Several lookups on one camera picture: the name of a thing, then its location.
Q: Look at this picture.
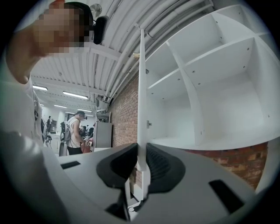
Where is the round metal ceiling fixture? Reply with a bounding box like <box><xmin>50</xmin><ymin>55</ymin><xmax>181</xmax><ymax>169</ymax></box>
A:
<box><xmin>90</xmin><ymin>3</ymin><xmax>102</xmax><ymax>15</ymax></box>

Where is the black head-mounted camera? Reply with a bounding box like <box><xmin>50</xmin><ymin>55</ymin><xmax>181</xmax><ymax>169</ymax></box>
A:
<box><xmin>93</xmin><ymin>16</ymin><xmax>109</xmax><ymax>45</ymax></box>

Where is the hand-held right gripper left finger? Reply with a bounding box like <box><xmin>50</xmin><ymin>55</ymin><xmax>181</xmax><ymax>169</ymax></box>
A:
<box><xmin>58</xmin><ymin>143</ymin><xmax>138</xmax><ymax>224</ymax></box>

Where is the white cabinet door with glass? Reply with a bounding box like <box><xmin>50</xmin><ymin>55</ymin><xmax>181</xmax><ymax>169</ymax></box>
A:
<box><xmin>136</xmin><ymin>28</ymin><xmax>148</xmax><ymax>173</ymax></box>

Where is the white wire rack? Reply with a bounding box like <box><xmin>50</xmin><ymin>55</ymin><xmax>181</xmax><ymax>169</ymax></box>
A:
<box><xmin>96</xmin><ymin>111</ymin><xmax>112</xmax><ymax>123</ymax></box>

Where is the person's head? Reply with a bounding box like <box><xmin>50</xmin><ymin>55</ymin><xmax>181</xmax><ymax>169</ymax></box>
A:
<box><xmin>6</xmin><ymin>0</ymin><xmax>95</xmax><ymax>85</ymax></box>

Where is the row of white ceiling pipes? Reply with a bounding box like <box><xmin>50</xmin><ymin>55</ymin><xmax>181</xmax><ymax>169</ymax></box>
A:
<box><xmin>102</xmin><ymin>0</ymin><xmax>216</xmax><ymax>103</ymax></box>

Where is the white wall cabinet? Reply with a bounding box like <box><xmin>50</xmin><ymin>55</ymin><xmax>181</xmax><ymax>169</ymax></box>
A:
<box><xmin>141</xmin><ymin>4</ymin><xmax>280</xmax><ymax>200</ymax></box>

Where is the grey metal cabinet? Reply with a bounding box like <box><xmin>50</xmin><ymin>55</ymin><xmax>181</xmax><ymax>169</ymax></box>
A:
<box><xmin>95</xmin><ymin>121</ymin><xmax>113</xmax><ymax>149</ymax></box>

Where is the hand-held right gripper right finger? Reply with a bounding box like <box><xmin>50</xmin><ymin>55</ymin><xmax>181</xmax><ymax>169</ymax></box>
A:
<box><xmin>131</xmin><ymin>142</ymin><xmax>257</xmax><ymax>224</ymax></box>

